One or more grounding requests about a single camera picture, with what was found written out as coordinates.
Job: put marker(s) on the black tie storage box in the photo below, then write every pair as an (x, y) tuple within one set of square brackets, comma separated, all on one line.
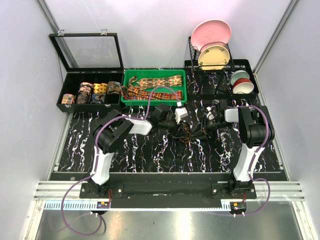
[(72, 83)]

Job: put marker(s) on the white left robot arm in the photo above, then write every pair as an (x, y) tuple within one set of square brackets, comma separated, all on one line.
[(114, 129)]

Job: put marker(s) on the pink plate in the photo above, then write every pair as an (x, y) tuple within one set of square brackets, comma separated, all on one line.
[(210, 31)]

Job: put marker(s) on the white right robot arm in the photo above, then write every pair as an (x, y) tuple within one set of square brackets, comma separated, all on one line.
[(255, 131)]

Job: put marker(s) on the yellow floral plate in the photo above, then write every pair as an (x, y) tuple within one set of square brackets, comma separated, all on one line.
[(214, 57)]

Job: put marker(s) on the black key pattern tie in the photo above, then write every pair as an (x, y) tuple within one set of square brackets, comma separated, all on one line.
[(186, 135)]

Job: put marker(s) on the black wire dish rack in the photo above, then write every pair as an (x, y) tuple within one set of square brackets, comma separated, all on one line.
[(194, 54)]

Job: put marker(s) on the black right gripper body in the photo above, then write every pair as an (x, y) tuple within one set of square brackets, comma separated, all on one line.
[(210, 127)]

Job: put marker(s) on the green plastic tray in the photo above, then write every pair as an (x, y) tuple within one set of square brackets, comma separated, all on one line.
[(153, 73)]

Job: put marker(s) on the black dish tray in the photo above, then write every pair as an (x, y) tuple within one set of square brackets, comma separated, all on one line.
[(216, 84)]

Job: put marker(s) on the red multicolour checked tie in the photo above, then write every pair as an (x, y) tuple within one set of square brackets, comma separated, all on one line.
[(134, 93)]

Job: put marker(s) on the red bowl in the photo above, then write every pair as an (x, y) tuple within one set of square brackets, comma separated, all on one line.
[(243, 86)]

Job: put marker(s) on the glass box lid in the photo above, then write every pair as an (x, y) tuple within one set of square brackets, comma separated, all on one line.
[(88, 52)]

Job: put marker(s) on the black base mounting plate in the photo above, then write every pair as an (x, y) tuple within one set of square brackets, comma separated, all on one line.
[(118, 190)]

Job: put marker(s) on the rolled tie blue orange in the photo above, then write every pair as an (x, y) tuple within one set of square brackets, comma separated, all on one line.
[(68, 99)]

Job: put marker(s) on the pale green bowl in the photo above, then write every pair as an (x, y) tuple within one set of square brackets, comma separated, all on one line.
[(238, 75)]

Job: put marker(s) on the rolled tie dark blue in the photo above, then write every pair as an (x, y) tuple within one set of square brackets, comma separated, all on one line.
[(98, 98)]

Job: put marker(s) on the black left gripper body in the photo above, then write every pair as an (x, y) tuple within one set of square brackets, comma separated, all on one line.
[(169, 124)]

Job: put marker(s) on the rolled tie yellow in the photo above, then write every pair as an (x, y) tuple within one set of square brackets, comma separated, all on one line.
[(100, 88)]

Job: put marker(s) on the cream ikat pattern tie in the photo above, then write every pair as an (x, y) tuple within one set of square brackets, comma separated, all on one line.
[(148, 82)]

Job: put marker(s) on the rolled tie brown olive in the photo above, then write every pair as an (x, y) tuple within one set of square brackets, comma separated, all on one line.
[(113, 87)]

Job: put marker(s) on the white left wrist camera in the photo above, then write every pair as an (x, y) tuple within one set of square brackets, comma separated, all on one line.
[(180, 114)]

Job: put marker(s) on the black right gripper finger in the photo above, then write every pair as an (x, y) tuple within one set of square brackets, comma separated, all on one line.
[(199, 135), (198, 128)]

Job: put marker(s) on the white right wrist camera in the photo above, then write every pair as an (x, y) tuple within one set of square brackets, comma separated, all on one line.
[(210, 113)]

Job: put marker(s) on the rolled tie pink paisley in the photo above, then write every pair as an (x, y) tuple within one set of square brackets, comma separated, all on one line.
[(86, 87)]

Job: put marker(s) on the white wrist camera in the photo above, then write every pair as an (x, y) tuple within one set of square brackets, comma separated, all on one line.
[(210, 113), (180, 114)]

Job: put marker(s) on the rolled tie dark floral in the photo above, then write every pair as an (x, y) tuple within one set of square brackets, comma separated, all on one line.
[(82, 98)]

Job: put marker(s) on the aluminium frame rail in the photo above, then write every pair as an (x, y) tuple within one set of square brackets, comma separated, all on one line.
[(279, 190)]

